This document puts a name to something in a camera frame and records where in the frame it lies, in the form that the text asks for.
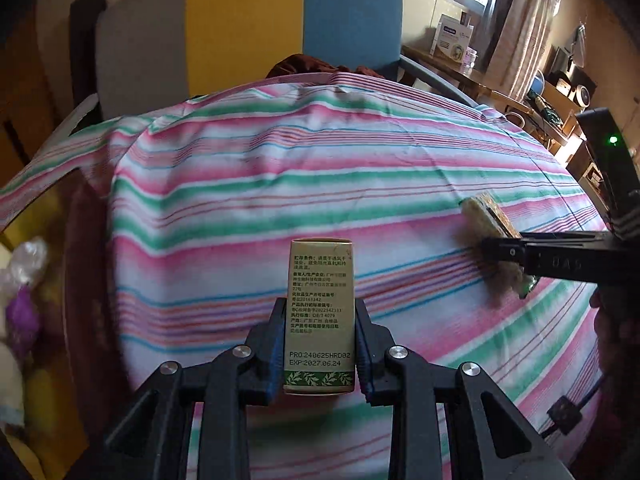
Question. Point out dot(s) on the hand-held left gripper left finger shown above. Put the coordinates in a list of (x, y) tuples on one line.
[(274, 330)]

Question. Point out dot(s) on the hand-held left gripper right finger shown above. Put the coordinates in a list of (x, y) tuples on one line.
[(364, 340)]

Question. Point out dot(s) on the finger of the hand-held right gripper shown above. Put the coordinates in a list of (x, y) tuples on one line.
[(575, 264), (565, 236)]

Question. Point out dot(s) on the cream printed carton box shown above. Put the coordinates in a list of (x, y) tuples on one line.
[(320, 285)]

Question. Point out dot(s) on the grain bar with green wrapper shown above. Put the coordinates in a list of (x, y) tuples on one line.
[(487, 220)]

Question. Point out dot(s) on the purple packet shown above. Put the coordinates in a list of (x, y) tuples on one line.
[(22, 315)]

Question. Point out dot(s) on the gold square tin box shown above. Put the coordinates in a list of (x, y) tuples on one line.
[(35, 210)]

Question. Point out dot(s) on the person's right hand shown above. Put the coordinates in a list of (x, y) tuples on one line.
[(617, 325)]

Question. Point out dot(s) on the cardboard box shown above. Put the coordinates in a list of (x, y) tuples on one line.
[(555, 97)]

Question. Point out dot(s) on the black speaker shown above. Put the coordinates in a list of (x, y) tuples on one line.
[(575, 77)]

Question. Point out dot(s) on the white mug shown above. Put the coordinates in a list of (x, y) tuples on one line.
[(515, 119)]

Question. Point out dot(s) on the striped tablecloth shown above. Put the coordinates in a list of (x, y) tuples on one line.
[(300, 170)]

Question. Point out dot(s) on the pink striped curtain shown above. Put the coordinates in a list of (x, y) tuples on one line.
[(525, 25)]

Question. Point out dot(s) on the small pink box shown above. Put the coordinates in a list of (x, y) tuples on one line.
[(470, 57)]

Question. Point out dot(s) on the wooden side desk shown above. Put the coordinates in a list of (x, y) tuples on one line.
[(450, 67)]

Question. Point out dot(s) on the white printed box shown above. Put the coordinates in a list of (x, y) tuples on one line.
[(450, 35)]

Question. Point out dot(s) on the maroon cloth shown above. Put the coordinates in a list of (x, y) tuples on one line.
[(310, 65)]

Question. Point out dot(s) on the grey yellow blue chair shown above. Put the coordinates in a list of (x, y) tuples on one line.
[(240, 25)]

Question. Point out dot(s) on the wooden wardrobe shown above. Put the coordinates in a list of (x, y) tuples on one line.
[(25, 100)]

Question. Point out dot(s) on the black rolled mat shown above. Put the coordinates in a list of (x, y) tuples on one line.
[(85, 45)]

